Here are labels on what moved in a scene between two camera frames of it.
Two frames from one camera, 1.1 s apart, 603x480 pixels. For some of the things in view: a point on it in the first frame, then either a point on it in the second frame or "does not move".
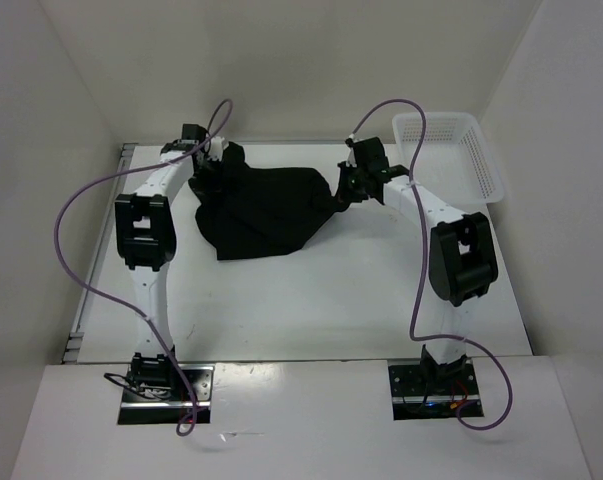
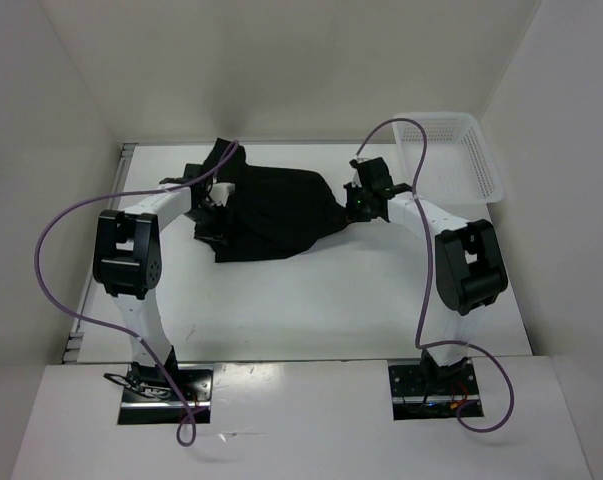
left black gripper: [212, 185] to [219, 230]
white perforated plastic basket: [457, 160] does not move
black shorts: [247, 212] does not move
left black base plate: [142, 408] does not move
